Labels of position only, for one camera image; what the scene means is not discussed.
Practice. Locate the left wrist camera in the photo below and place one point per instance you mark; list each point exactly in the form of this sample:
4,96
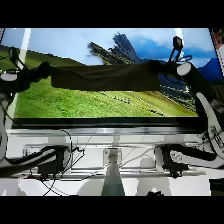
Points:
14,54

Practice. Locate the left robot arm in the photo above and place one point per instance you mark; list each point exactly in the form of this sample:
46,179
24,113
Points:
23,160

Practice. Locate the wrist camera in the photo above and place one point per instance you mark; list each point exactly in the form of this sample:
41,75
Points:
177,43
14,54

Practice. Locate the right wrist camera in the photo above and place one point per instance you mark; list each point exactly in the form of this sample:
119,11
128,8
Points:
177,43

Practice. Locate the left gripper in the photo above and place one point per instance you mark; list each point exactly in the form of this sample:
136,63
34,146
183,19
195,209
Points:
44,71

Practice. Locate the silver frame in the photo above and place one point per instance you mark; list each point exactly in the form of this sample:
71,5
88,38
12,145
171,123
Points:
113,156

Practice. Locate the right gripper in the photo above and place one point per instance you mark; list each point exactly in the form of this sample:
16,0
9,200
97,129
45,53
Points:
156,66

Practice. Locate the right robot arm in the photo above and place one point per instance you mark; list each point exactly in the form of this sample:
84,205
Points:
203,87

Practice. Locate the dark brown garment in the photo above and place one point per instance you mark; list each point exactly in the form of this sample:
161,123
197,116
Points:
103,78

